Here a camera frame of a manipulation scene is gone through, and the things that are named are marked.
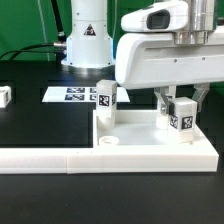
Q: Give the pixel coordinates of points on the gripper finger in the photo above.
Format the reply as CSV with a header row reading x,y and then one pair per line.
x,y
201,91
163,95

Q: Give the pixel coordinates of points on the white L-shaped obstacle fence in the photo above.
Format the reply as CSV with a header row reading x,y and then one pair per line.
x,y
105,160

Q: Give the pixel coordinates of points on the white marker sheet with tags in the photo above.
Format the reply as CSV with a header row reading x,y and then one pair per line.
x,y
70,94

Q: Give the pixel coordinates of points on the white square table top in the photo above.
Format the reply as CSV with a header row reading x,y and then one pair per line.
x,y
136,130

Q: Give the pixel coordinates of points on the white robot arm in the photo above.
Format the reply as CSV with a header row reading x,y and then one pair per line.
x,y
89,45

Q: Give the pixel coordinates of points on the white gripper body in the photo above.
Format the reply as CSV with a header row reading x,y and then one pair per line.
x,y
173,42

